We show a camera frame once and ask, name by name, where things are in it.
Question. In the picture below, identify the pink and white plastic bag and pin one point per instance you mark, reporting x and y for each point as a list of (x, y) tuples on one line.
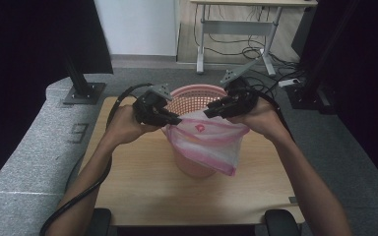
[(210, 144)]

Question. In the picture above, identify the person's left hand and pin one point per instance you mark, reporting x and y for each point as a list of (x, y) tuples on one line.
[(124, 124)]

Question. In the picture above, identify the black chair armrest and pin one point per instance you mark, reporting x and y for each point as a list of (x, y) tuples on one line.
[(101, 223), (280, 224)]

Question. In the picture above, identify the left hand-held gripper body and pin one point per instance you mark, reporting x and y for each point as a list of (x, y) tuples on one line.
[(146, 106)]

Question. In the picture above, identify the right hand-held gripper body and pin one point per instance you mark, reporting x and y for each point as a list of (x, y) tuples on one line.
[(244, 96)]

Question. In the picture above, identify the small grey table sticker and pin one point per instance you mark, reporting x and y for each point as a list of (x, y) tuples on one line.
[(293, 200)]

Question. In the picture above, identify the white panel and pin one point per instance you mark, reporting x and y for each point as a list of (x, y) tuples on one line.
[(138, 26)]

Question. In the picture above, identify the person's right hand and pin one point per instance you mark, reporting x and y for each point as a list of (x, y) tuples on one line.
[(265, 121)]

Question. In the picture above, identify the black stand with dark base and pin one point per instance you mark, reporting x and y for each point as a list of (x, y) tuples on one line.
[(308, 95)]

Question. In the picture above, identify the white power strip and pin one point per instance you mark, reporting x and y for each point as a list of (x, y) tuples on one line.
[(288, 82)]

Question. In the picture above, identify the black curtain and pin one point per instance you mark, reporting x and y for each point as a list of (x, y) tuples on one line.
[(23, 65)]

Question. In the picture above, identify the pink plastic mesh basket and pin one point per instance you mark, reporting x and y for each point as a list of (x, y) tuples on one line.
[(192, 98)]

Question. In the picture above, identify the black stand with base plate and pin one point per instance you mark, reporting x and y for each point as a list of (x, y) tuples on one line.
[(82, 88)]

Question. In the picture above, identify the grey metal frame desk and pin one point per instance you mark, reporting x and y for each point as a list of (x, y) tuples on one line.
[(236, 28)]

